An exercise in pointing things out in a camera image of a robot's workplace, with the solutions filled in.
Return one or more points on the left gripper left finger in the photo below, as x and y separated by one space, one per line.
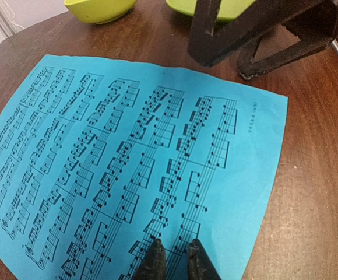
153 266

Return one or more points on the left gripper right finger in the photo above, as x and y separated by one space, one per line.
200 266

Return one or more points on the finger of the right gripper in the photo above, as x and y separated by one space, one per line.
315 25
208 47

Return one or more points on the blue sheet music mat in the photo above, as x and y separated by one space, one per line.
100 157

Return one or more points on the green bowl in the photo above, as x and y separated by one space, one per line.
99 11

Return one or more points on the right aluminium corner post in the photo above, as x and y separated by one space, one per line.
8 26

